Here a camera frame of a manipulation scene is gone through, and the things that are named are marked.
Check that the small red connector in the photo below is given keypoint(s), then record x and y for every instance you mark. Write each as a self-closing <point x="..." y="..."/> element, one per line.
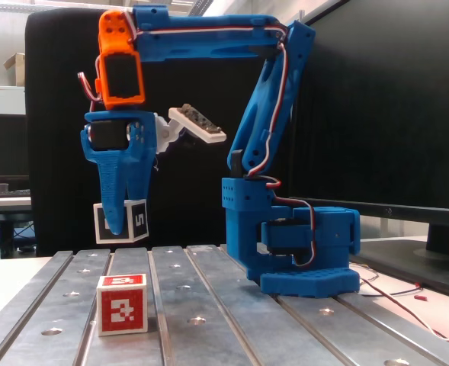
<point x="421" y="297"/>

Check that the black keyboard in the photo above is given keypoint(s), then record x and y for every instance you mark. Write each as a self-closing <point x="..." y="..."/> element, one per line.
<point x="3" y="193"/>

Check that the black cube with white five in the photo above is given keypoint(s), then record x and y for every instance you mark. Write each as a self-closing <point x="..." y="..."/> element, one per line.
<point x="138" y="221"/>

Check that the red cube with white marker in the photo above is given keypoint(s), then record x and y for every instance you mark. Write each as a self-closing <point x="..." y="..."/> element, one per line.
<point x="121" y="309"/>

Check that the blue gripper, black servo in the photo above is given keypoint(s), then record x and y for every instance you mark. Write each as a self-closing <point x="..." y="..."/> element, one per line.
<point x="142" y="142"/>

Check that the white cabinet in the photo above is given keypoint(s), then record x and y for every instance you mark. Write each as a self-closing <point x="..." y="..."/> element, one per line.
<point x="5" y="100"/>

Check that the white background desk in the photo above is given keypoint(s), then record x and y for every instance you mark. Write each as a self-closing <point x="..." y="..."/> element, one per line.
<point x="3" y="204"/>

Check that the slotted metal base plate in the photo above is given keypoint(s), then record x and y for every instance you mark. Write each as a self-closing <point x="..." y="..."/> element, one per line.
<point x="228" y="335"/>

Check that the brown cardboard box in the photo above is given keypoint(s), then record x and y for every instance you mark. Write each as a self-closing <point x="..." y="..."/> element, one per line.
<point x="16" y="68"/>

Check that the small black background monitor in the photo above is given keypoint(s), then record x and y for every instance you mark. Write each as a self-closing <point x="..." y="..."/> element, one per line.
<point x="5" y="145"/>

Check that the large black computer monitor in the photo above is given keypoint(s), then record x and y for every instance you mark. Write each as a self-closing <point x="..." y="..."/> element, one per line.
<point x="399" y="95"/>

